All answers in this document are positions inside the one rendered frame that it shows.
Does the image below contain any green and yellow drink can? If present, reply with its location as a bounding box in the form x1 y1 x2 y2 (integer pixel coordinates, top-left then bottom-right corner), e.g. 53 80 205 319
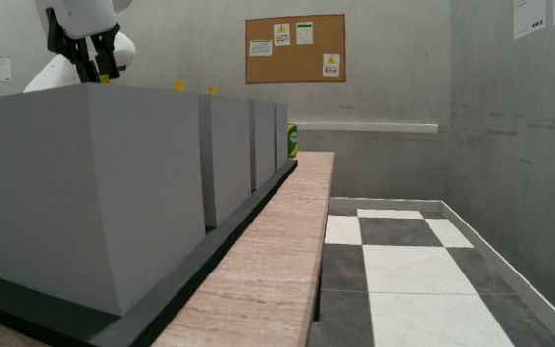
287 123 297 158

